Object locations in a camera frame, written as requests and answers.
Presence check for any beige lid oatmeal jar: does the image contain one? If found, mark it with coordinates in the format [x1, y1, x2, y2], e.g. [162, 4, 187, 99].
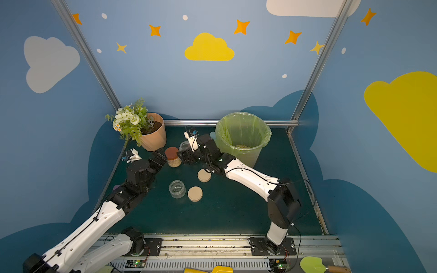
[179, 141, 191, 152]

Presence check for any red lid oatmeal jar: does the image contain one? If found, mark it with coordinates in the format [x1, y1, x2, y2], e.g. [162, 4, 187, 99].
[165, 147, 182, 168]

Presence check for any beige jar lid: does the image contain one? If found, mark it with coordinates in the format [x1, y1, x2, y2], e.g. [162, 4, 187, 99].
[198, 169, 212, 183]
[188, 187, 203, 202]

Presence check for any clear oatmeal jar front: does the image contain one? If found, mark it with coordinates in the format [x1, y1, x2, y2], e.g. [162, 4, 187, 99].
[169, 180, 186, 199]

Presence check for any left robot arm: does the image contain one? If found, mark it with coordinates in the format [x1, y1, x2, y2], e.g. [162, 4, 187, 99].
[23, 149, 167, 273]

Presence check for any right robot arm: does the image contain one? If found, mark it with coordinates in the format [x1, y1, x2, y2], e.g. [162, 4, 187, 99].
[178, 129, 302, 255]

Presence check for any oatmeal pile in bin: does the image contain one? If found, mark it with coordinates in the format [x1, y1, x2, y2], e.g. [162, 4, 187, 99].
[235, 144, 250, 150]

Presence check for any light blue toy spatula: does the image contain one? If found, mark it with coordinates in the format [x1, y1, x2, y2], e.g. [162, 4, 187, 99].
[209, 131, 216, 140]

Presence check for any terracotta flower pot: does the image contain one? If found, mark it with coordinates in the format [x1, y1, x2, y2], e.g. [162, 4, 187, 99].
[140, 113, 167, 151]

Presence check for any mesh bin green bag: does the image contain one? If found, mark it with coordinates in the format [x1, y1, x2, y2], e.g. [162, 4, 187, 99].
[215, 112, 272, 167]

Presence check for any white flowers green plant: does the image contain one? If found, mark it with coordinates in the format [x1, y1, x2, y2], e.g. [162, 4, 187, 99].
[105, 98, 154, 147]

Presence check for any left controller board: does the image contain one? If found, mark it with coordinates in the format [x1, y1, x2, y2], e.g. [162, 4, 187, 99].
[125, 259, 146, 269]

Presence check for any controller board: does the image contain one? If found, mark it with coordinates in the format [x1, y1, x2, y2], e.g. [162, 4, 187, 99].
[125, 259, 146, 269]
[269, 259, 289, 273]

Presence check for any yellow toy scoop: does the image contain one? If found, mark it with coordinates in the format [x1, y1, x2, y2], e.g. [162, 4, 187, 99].
[184, 266, 233, 273]

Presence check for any right controller board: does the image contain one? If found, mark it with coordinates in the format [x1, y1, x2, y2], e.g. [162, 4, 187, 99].
[269, 259, 289, 273]

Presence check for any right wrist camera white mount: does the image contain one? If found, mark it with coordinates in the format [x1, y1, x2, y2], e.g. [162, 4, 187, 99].
[184, 126, 198, 141]

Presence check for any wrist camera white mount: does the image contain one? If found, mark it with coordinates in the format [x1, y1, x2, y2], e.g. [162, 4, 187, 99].
[121, 149, 142, 163]
[184, 126, 198, 141]

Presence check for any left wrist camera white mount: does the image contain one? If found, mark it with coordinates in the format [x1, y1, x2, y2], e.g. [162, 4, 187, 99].
[121, 149, 142, 163]

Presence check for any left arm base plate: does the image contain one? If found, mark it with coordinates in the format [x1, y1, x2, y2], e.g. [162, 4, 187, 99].
[135, 238, 163, 257]

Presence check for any aluminium front rail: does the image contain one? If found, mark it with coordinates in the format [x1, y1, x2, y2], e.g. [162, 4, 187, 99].
[56, 233, 351, 273]

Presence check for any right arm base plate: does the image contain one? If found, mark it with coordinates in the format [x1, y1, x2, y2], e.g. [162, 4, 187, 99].
[248, 237, 297, 256]

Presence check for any green toy spatula wooden handle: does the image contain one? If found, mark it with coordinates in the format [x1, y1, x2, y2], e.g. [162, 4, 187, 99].
[299, 256, 352, 273]

